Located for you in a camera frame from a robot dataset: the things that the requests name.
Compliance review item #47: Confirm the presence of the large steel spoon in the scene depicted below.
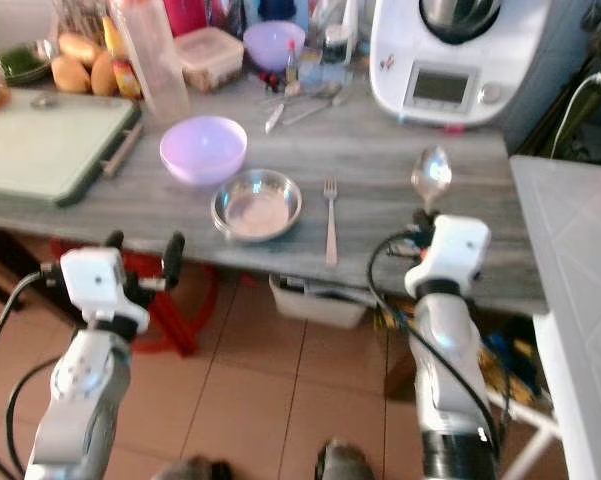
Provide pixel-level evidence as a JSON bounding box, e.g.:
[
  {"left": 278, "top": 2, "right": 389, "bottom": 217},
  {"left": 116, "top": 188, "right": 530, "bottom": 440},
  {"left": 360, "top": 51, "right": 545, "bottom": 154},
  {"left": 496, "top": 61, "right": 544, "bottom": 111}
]
[{"left": 410, "top": 145, "right": 454, "bottom": 212}]

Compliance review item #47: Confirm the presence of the red plastic stool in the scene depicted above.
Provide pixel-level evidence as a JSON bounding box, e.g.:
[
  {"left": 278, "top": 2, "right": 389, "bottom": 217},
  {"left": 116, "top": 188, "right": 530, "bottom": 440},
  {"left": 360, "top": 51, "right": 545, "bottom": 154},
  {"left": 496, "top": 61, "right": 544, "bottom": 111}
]
[{"left": 49, "top": 238, "right": 223, "bottom": 358}]

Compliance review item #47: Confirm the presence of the steel fork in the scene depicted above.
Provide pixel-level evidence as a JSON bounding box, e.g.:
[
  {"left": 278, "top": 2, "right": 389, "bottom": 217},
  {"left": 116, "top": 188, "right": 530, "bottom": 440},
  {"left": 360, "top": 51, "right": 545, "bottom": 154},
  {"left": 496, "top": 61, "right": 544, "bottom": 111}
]
[{"left": 322, "top": 179, "right": 342, "bottom": 268}]

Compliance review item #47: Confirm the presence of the stainless steel bowl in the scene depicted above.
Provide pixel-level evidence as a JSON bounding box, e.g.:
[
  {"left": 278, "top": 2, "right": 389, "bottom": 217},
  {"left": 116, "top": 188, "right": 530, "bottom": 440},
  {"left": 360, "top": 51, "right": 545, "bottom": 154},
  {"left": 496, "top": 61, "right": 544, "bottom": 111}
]
[{"left": 210, "top": 168, "right": 304, "bottom": 244}]

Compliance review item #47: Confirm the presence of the large purple plastic bowl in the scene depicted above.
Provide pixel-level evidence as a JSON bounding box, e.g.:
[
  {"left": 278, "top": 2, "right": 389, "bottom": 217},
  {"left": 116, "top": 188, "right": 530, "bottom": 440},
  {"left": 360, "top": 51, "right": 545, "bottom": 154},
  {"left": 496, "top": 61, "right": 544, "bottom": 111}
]
[{"left": 159, "top": 115, "right": 250, "bottom": 189}]

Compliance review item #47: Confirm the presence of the pale green cutting board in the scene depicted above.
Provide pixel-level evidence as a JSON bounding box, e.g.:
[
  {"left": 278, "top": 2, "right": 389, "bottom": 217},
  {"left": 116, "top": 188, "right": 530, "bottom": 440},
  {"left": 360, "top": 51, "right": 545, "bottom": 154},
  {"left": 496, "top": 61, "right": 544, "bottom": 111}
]
[{"left": 0, "top": 89, "right": 142, "bottom": 207}]

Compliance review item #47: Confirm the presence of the white plastic bin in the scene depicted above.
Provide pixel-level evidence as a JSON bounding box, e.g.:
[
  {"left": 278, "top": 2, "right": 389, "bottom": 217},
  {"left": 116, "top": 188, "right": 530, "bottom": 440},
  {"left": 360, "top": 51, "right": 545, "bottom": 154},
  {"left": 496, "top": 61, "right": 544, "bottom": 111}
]
[{"left": 268, "top": 272, "right": 377, "bottom": 331}]

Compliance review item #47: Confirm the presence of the white plastic side table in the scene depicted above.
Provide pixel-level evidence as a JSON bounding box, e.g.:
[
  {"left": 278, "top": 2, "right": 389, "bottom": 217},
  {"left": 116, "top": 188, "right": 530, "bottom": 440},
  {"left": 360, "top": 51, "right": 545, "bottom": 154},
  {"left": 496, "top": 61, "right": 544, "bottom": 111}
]
[{"left": 509, "top": 153, "right": 601, "bottom": 480}]

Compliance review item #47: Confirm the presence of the white kitchen machine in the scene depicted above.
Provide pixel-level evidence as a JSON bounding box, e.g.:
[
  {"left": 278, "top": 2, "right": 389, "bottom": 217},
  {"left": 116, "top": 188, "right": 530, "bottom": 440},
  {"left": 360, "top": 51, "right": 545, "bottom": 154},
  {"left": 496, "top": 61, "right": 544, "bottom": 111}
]
[{"left": 369, "top": 0, "right": 552, "bottom": 129}]

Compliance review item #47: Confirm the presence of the brown bread roll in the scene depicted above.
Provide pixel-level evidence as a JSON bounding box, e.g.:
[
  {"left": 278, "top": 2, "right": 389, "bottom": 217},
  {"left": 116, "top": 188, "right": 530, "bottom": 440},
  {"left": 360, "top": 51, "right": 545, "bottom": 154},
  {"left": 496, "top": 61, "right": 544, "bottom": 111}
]
[
  {"left": 90, "top": 50, "right": 121, "bottom": 98},
  {"left": 50, "top": 54, "right": 93, "bottom": 96},
  {"left": 58, "top": 31, "right": 105, "bottom": 69}
]

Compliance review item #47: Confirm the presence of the yellow sauce bottle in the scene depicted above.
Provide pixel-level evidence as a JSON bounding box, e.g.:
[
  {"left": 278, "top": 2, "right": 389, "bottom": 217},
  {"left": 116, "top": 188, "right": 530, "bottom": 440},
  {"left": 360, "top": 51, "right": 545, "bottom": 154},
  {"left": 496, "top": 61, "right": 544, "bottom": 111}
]
[{"left": 103, "top": 14, "right": 144, "bottom": 100}]

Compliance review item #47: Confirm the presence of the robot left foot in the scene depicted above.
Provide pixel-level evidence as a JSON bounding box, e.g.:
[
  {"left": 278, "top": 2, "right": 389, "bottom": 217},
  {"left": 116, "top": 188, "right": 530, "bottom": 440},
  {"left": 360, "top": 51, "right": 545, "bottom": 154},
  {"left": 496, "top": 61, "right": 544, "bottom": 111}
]
[{"left": 154, "top": 455, "right": 232, "bottom": 480}]

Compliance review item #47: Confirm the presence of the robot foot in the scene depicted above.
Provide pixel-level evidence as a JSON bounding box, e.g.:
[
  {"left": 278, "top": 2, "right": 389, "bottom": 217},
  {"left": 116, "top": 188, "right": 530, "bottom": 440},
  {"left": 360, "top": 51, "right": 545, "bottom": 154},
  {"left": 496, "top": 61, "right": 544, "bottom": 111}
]
[
  {"left": 154, "top": 455, "right": 232, "bottom": 480},
  {"left": 314, "top": 437, "right": 377, "bottom": 480}
]

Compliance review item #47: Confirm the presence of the glass jar with dark lid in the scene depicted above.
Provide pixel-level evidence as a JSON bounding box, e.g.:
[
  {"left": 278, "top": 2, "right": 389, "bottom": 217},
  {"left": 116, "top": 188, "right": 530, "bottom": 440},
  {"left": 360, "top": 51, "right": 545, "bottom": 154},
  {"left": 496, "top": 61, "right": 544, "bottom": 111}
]
[{"left": 320, "top": 24, "right": 352, "bottom": 72}]

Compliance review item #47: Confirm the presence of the small thin seasoning bottle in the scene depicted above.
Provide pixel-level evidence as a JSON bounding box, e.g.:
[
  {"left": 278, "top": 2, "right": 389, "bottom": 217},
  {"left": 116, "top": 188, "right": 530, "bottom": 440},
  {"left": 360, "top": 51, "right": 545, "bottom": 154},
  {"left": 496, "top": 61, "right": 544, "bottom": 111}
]
[{"left": 284, "top": 39, "right": 301, "bottom": 96}]

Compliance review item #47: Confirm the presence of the clear lidded food container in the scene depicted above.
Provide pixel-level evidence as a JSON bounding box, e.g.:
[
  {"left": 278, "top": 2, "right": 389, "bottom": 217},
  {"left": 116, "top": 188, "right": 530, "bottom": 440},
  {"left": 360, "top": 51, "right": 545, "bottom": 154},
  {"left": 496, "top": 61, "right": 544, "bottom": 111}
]
[{"left": 176, "top": 26, "right": 246, "bottom": 94}]

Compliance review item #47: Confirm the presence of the small purple plastic bowl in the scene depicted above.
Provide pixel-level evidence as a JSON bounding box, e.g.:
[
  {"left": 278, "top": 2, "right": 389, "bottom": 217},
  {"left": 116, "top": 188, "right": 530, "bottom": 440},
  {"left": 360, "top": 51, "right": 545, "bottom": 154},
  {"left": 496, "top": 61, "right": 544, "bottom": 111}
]
[{"left": 242, "top": 20, "right": 308, "bottom": 73}]

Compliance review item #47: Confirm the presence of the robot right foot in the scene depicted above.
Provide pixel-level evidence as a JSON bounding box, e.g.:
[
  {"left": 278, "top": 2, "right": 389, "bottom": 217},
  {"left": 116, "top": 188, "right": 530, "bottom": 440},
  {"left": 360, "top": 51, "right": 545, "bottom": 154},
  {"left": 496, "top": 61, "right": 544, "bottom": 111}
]
[{"left": 314, "top": 437, "right": 377, "bottom": 480}]

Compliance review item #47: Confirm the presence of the red container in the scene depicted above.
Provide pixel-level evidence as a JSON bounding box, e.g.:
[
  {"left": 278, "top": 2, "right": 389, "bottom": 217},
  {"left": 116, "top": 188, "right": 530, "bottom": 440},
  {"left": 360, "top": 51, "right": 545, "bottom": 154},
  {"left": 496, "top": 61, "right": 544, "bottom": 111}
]
[{"left": 164, "top": 0, "right": 212, "bottom": 37}]

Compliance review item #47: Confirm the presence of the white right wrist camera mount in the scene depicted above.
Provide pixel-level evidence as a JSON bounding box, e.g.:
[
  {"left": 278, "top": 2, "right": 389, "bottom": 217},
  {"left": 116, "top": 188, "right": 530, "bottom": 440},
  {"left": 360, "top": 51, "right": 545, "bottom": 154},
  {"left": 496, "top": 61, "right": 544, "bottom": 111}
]
[{"left": 404, "top": 213, "right": 492, "bottom": 299}]

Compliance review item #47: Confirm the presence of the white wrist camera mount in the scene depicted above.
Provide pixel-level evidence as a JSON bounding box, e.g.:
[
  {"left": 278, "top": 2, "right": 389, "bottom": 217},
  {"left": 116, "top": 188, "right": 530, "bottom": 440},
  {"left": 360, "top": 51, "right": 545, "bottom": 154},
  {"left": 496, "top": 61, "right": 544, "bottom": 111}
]
[
  {"left": 59, "top": 246, "right": 150, "bottom": 337},
  {"left": 404, "top": 213, "right": 492, "bottom": 299}
]

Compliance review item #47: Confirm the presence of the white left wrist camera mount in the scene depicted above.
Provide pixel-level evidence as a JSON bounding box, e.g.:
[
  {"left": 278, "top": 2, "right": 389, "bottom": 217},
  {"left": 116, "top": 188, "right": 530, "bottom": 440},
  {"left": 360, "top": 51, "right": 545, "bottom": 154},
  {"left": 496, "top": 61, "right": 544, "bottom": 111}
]
[{"left": 59, "top": 246, "right": 150, "bottom": 337}]

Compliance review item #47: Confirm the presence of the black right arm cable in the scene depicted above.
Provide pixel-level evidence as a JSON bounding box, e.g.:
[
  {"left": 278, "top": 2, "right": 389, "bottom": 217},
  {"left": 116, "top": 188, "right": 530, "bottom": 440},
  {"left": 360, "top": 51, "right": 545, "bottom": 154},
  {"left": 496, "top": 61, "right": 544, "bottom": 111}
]
[{"left": 367, "top": 231, "right": 503, "bottom": 453}]

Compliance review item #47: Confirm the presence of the white power cable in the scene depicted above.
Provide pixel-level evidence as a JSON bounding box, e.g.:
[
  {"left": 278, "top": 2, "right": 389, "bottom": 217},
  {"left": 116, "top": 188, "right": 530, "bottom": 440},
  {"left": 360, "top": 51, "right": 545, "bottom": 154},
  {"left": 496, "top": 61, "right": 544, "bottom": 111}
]
[{"left": 548, "top": 70, "right": 601, "bottom": 161}]

